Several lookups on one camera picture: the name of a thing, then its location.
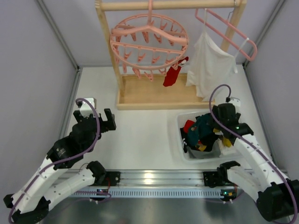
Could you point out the white hanging garment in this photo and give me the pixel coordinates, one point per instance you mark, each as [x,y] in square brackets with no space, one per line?
[209,67]

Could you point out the white plastic basket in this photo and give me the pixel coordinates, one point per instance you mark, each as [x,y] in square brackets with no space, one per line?
[218,153]

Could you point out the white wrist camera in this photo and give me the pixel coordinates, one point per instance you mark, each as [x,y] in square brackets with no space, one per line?
[86,106]
[236,102]

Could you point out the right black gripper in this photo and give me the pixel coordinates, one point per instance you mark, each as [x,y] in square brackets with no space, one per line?
[219,119]

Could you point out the dark green patterned sock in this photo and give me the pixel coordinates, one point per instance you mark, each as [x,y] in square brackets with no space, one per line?
[196,133]

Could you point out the yellow sock in basket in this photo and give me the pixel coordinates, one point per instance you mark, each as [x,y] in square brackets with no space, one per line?
[201,147]

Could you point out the aluminium mounting rail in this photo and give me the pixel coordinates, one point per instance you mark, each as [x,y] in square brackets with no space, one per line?
[151,184]

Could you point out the black sock in basket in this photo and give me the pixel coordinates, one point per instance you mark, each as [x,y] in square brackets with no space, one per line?
[209,141]

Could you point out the wooden clothes rack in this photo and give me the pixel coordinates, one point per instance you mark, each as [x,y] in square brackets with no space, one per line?
[144,94]

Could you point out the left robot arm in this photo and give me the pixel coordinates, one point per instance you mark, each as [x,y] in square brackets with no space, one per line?
[40,194]

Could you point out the pink round clip hanger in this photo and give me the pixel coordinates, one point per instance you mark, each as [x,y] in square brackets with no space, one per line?
[148,42]

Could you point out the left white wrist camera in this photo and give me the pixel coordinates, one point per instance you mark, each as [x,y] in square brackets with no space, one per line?
[86,106]

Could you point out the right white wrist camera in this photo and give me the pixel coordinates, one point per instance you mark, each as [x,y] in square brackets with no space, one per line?
[236,102]

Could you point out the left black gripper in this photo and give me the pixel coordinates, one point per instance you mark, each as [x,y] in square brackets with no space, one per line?
[92,120]

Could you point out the red santa sock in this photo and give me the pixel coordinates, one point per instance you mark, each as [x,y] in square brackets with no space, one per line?
[188,125]

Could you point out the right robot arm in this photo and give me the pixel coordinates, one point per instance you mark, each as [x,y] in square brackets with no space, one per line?
[276,195]

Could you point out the yellow sock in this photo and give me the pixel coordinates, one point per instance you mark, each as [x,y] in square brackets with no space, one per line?
[201,147]
[226,142]

